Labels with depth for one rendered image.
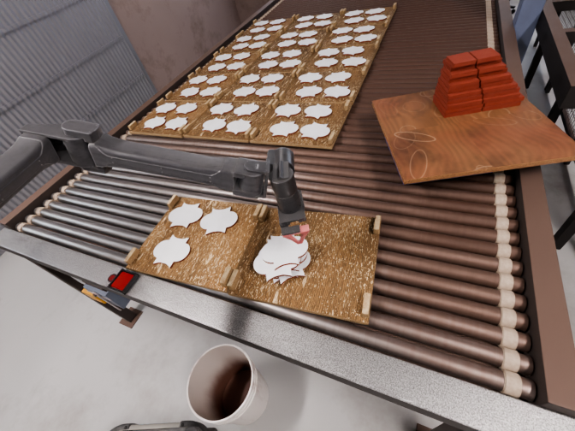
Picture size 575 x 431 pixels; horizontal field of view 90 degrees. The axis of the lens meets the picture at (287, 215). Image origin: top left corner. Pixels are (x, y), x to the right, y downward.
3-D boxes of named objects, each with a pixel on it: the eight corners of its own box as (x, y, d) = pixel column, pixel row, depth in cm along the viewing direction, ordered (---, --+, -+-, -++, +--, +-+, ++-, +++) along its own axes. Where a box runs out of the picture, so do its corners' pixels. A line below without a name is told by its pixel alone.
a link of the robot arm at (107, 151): (74, 171, 66) (53, 130, 58) (88, 156, 70) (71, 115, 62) (259, 205, 68) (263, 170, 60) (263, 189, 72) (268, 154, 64)
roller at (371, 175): (510, 202, 95) (516, 191, 91) (110, 154, 169) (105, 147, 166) (509, 191, 97) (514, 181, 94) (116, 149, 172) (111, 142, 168)
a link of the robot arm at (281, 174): (267, 181, 63) (293, 177, 62) (268, 162, 67) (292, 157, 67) (275, 203, 68) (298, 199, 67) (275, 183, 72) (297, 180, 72)
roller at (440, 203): (512, 225, 89) (518, 215, 85) (98, 165, 164) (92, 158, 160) (511, 214, 92) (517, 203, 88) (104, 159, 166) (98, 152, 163)
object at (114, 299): (127, 315, 118) (97, 296, 105) (105, 305, 124) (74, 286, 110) (145, 291, 125) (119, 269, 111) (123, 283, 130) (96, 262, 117)
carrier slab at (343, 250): (368, 325, 74) (368, 323, 73) (228, 295, 87) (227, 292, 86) (381, 221, 94) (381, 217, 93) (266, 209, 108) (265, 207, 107)
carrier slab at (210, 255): (227, 293, 88) (225, 291, 87) (127, 269, 102) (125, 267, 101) (266, 209, 108) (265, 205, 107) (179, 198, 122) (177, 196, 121)
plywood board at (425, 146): (586, 158, 82) (589, 153, 81) (403, 185, 89) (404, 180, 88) (500, 81, 115) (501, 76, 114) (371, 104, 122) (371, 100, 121)
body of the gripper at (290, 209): (301, 193, 77) (296, 173, 72) (306, 222, 70) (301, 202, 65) (277, 199, 78) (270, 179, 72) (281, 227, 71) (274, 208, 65)
